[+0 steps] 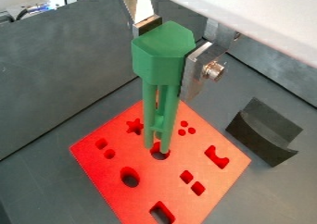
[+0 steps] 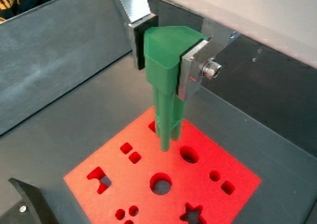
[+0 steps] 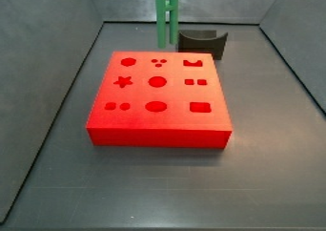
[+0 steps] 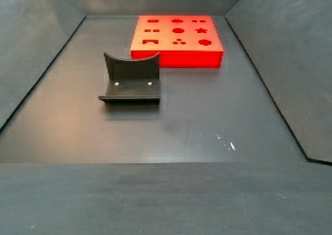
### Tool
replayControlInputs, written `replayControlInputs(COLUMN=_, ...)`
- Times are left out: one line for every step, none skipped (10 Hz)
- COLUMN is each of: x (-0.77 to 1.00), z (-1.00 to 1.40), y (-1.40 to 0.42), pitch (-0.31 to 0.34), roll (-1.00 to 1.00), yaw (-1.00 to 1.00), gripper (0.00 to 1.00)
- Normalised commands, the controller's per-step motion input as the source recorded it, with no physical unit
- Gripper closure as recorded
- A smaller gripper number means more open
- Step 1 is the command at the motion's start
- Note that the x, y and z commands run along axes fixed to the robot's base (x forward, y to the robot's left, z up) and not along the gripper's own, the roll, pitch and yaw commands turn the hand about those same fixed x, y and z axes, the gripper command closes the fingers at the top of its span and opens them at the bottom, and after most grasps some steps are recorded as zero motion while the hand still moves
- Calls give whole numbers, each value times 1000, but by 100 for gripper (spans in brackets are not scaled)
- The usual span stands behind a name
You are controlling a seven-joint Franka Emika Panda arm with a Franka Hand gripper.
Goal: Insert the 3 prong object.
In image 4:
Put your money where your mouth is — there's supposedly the black curved plastic holder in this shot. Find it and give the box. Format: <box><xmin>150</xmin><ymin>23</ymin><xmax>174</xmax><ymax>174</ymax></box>
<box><xmin>99</xmin><ymin>53</ymin><xmax>162</xmax><ymax>103</ymax></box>

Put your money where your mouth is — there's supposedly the red block with shaped holes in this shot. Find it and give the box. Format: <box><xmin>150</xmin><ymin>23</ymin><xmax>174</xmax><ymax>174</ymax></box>
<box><xmin>130</xmin><ymin>15</ymin><xmax>224</xmax><ymax>68</ymax></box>

